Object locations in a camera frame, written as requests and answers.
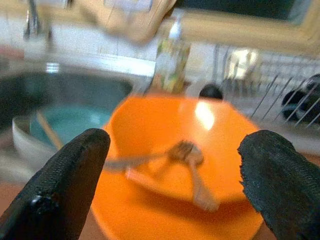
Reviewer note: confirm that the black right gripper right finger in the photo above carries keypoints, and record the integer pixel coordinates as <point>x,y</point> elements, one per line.
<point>282,182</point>

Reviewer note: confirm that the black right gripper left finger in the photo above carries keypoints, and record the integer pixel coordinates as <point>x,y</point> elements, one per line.
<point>62,185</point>

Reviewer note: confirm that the orange plate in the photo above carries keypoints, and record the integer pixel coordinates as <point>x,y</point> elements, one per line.
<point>150,222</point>

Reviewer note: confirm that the orange bowl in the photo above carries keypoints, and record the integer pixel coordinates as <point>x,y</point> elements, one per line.
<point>155,125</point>

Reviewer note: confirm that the wooden chopstick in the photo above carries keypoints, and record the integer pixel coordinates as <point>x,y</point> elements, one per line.
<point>48,131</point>

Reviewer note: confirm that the teal plate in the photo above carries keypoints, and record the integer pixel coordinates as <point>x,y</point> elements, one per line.
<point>75,122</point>

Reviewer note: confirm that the black tumbler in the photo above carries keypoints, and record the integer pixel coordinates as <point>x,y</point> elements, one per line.
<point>300,102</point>

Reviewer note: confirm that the stainless steel double sink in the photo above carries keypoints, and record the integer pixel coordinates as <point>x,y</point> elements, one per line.
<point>82,85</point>

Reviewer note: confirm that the silver fork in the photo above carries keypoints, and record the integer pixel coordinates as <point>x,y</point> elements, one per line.
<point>185,152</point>

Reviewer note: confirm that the small black round cup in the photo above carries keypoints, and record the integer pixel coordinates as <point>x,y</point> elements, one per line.
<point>211,92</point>

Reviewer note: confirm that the white mug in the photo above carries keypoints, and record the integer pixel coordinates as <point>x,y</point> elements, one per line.
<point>242,62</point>

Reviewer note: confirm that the clear soap pump bottle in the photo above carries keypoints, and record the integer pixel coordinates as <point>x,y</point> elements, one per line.
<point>172,62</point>

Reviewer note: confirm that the chrome sink faucet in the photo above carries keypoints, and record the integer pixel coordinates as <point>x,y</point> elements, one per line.
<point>32,22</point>

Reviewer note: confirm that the beige hanging cloth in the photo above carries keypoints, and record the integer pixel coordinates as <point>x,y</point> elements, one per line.
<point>130,20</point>

